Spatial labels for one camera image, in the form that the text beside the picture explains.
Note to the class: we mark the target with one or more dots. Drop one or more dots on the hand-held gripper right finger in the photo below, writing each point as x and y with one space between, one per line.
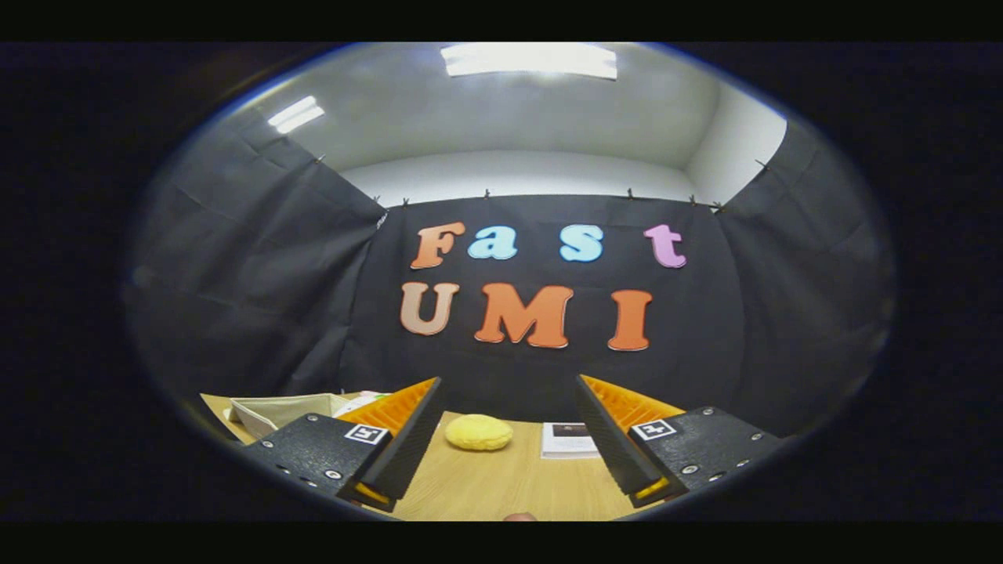
607 446

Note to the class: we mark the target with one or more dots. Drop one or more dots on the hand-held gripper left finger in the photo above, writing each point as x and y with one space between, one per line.
411 446

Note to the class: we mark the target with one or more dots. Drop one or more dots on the beige fabric storage box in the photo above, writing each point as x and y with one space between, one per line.
266 411

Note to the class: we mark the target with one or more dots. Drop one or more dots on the white book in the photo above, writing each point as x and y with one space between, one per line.
564 446

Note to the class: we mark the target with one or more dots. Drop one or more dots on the yellow fluffy plush ball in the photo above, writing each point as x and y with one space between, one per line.
478 433

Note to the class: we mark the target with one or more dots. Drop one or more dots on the black backdrop cloth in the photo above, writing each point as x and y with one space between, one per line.
509 376

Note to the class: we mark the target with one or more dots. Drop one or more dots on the small ceiling light panel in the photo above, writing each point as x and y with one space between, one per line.
296 114

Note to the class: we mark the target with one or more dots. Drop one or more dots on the large ceiling light panel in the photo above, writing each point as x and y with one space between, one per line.
529 60

